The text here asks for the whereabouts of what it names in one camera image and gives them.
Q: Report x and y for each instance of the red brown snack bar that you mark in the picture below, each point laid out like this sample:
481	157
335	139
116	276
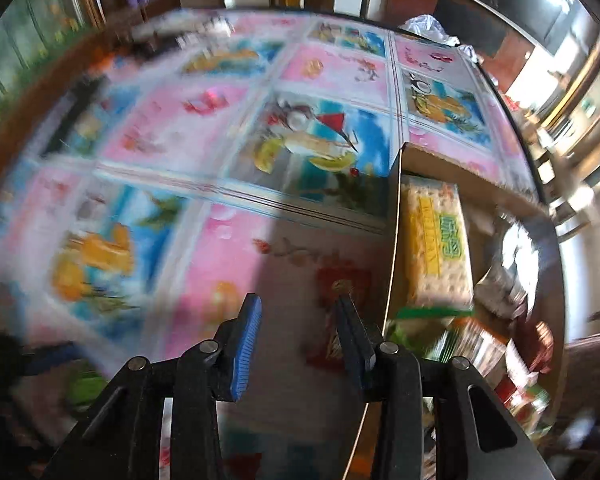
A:
337	285

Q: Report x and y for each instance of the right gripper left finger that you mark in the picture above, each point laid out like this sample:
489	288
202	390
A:
120	435

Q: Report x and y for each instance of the dark red snack bag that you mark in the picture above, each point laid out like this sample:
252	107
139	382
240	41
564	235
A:
537	346

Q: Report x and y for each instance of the colourful plastic tablecloth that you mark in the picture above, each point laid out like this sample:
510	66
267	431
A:
227	152

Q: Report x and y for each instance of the green pea snack bag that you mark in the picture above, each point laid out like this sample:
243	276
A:
83	389

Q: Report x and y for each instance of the cardboard box tray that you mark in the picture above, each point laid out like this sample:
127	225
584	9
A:
474	311

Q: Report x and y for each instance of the white plastic bag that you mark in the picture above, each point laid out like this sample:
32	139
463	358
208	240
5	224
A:
428	27

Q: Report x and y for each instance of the orange-end cracker pack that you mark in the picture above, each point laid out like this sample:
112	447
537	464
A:
467	338

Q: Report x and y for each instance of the large silver foil bag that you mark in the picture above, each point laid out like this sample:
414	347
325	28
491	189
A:
508	288

